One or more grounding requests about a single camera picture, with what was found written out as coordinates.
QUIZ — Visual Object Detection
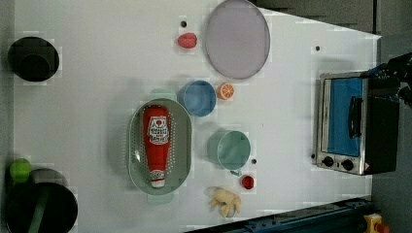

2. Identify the blue bowl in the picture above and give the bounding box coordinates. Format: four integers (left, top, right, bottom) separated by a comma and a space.
178, 81, 217, 117

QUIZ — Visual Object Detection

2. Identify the red raspberry toy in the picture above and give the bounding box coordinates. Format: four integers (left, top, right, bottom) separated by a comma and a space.
178, 32, 197, 50

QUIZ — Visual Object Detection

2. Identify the green ball knob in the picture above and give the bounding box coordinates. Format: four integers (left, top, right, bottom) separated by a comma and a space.
10, 158, 30, 183

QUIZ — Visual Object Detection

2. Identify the green cup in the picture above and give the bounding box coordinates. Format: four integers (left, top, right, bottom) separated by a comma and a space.
207, 130, 252, 177

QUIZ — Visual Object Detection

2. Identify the small red toy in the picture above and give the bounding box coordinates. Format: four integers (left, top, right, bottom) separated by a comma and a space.
241, 176, 255, 190

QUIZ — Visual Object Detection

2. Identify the silver toaster oven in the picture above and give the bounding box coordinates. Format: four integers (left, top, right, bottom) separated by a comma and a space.
316, 72, 399, 176

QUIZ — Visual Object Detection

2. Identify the orange slice toy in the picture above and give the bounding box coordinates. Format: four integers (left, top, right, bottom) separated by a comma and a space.
217, 83, 234, 100

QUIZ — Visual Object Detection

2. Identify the red plush ketchup bottle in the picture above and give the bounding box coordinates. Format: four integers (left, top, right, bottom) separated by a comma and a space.
143, 106, 170, 188

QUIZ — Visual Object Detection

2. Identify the lilac round plate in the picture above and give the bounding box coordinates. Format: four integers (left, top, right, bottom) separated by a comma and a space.
204, 0, 270, 80

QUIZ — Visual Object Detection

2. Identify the green oval strainer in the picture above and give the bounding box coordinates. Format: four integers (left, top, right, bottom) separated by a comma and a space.
126, 89, 192, 205

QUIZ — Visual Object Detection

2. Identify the large black round base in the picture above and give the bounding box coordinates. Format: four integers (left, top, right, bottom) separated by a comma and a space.
6, 168, 79, 233

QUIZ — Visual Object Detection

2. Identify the black round mount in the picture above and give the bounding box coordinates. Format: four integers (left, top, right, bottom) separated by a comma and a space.
8, 37, 60, 83

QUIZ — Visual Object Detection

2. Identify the yellow plush toy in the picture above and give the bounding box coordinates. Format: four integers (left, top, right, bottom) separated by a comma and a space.
208, 187, 242, 218

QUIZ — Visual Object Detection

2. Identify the blue metal frame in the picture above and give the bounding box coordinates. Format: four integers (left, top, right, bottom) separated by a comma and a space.
185, 198, 374, 233

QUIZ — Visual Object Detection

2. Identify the yellow red clamp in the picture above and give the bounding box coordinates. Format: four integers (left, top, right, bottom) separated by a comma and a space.
363, 214, 391, 233

